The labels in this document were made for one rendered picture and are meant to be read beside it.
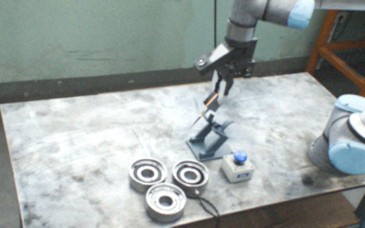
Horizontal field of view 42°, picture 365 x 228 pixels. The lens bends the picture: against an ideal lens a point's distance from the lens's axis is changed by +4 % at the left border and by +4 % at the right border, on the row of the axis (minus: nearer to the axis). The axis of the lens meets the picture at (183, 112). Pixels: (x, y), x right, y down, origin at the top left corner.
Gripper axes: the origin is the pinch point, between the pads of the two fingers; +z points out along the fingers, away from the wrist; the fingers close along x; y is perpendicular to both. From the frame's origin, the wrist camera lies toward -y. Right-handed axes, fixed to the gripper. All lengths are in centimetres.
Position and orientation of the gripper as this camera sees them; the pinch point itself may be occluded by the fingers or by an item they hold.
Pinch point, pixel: (216, 98)
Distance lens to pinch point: 134.5
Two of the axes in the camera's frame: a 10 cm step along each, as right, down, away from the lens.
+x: -3.9, -6.0, 7.0
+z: -1.5, 7.9, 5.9
